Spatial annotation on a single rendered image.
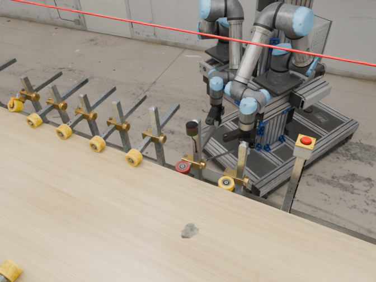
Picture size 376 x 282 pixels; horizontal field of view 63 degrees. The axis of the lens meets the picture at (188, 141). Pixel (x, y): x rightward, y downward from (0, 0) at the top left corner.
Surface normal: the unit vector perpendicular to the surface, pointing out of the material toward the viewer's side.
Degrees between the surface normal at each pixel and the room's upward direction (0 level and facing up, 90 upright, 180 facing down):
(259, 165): 0
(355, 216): 0
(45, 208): 0
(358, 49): 90
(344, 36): 90
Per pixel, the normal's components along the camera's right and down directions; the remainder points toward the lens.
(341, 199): -0.04, -0.72
